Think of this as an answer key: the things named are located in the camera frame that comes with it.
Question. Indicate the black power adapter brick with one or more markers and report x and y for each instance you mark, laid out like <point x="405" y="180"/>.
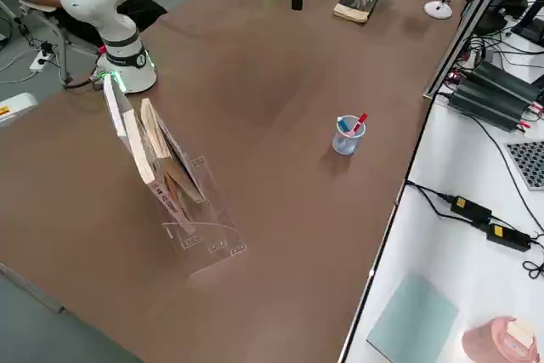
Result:
<point x="472" y="209"/>
<point x="508" y="237"/>

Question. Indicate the grey dotted calibration board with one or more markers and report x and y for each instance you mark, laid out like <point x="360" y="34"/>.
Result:
<point x="529" y="163"/>

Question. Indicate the red white cover book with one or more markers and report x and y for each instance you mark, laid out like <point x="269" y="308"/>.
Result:
<point x="142" y="154"/>

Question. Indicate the black finned power supply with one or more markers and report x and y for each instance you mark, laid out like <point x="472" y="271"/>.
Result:
<point x="510" y="78"/>
<point x="489" y="103"/>

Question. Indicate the pink round container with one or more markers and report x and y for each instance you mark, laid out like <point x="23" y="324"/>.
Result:
<point x="493" y="337"/>

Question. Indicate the white chair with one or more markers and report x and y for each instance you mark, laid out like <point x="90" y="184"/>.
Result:
<point x="36" y="5"/>

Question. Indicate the pale teal sheet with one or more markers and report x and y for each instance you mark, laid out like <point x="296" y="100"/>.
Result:
<point x="412" y="316"/>

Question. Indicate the large white cover book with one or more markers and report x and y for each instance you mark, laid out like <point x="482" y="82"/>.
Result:
<point x="112" y="108"/>

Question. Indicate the illustrated cover paperback book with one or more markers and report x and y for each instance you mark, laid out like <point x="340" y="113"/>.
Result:
<point x="166" y="142"/>

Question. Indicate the white floor power strip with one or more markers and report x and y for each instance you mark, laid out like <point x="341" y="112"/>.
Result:
<point x="42" y="61"/>

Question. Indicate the blue white pen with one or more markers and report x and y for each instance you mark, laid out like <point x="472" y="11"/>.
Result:
<point x="344" y="123"/>

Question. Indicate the aluminium frame post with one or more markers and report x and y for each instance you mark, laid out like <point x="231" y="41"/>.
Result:
<point x="463" y="27"/>

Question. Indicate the clear acrylic three-tier rack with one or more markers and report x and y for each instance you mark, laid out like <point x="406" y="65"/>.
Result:
<point x="212" y="231"/>

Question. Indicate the white box with label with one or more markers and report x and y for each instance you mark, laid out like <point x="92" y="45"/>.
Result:
<point x="17" y="108"/>

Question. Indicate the red marker pen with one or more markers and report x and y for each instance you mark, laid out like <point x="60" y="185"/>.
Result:
<point x="361" y="121"/>

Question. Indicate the translucent blue pen cup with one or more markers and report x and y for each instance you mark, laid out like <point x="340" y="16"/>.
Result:
<point x="346" y="144"/>

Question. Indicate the dark book with hands cover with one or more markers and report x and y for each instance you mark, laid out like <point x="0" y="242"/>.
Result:
<point x="357" y="1"/>

